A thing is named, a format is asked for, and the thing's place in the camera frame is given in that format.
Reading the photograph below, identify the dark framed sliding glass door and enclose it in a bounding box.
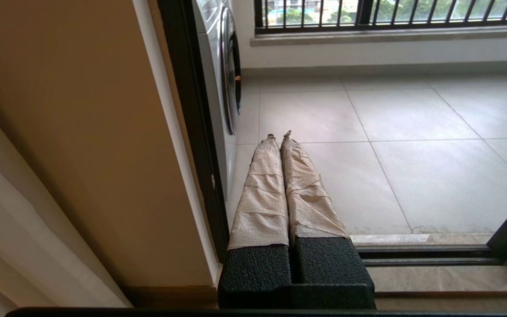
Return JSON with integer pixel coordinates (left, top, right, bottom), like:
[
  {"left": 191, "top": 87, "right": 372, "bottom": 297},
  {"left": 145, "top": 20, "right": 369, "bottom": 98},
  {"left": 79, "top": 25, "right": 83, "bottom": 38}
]
[{"left": 157, "top": 0, "right": 507, "bottom": 267}]

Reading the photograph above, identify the white front-load washing machine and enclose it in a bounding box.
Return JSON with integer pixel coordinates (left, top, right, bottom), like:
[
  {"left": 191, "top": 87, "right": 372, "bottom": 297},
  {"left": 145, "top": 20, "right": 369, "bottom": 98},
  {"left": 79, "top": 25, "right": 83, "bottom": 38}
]
[{"left": 191, "top": 0, "right": 243, "bottom": 212}]

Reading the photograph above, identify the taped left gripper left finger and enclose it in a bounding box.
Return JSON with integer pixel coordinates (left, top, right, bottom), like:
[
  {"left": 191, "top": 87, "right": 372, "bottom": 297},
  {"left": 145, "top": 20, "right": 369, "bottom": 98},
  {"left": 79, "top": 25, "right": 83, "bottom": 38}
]
[{"left": 218, "top": 133, "right": 294, "bottom": 287}]

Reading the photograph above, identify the long black balcony railing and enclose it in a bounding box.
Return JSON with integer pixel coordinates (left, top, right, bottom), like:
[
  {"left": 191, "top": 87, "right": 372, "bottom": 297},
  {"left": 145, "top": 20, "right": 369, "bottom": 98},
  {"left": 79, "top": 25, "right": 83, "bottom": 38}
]
[{"left": 253, "top": 0, "right": 507, "bottom": 33}]

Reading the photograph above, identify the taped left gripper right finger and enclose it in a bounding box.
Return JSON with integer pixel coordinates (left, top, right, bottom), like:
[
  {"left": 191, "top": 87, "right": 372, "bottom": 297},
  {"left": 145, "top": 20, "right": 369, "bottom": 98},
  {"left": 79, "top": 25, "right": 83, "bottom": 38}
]
[{"left": 281, "top": 130, "right": 374, "bottom": 287}]

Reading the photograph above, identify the grey stone window sill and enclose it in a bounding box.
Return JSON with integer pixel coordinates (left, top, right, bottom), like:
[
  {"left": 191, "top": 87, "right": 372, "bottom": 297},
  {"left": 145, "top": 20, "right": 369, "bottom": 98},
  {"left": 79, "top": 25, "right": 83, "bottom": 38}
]
[{"left": 249, "top": 26, "right": 507, "bottom": 47}]

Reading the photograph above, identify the pale beige curtain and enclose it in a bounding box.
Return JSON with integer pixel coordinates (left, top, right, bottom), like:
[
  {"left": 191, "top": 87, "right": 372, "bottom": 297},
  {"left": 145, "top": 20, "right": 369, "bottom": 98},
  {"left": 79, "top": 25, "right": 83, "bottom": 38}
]
[{"left": 0, "top": 92, "right": 133, "bottom": 309}]

